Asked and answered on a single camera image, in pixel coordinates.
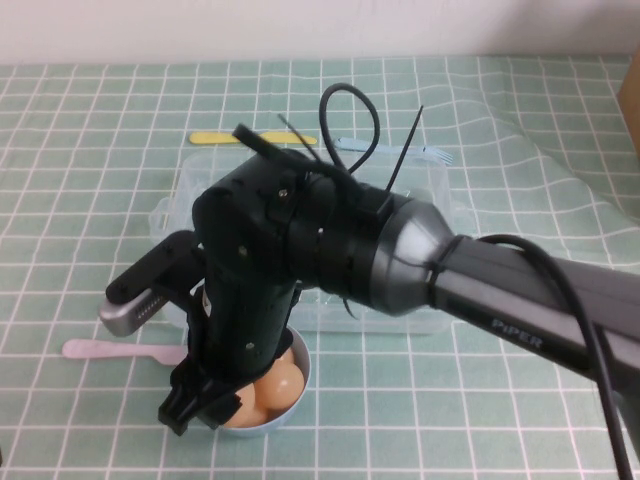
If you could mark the black zip tie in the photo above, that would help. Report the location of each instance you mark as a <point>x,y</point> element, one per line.
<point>295,133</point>
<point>404,150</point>

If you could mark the clear plastic egg box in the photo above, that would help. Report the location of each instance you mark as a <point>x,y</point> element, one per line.
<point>430,175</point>

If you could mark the yellow plastic knife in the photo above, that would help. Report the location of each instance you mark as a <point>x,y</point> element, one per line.
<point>210,138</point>

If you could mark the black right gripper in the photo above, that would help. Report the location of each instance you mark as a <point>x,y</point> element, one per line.
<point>240,335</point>

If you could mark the black camera bracket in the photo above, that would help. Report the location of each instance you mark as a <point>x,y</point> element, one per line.
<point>155,260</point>

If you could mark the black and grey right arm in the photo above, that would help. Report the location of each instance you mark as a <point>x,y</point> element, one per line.
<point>500,290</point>

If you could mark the blue plastic fork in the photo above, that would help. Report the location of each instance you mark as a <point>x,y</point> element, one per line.
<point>390,149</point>

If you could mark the light blue bowl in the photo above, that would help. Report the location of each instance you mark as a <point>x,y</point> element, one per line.
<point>270,430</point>

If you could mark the green checked tablecloth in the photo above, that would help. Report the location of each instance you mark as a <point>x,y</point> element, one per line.
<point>500,425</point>

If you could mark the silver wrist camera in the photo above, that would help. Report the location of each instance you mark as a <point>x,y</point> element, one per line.
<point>125,315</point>

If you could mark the brown cardboard box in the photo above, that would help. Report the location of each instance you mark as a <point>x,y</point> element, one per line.
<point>631,115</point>

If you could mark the pink plastic spoon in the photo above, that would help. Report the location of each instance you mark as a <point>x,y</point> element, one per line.
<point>100,349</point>

